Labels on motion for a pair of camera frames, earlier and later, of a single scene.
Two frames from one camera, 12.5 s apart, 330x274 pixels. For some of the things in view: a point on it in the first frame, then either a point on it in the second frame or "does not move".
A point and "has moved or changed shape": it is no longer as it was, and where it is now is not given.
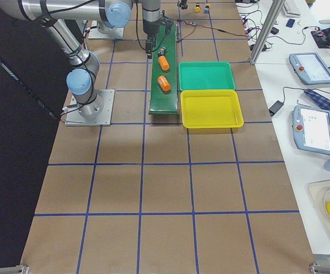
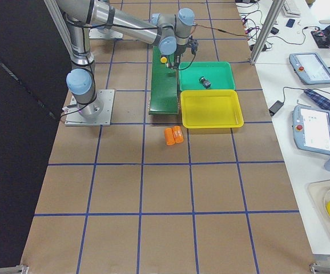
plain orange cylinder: [163, 63] -> [169, 138]
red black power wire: [196, 24] does not move
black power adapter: [275, 107] does not move
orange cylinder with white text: [164, 83] -> [178, 134]
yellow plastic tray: [210, 108] does not move
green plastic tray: [205, 75] does not move
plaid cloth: [329, 105] does not move
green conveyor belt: [162, 103] does not move
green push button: [161, 51] has moved or changed shape
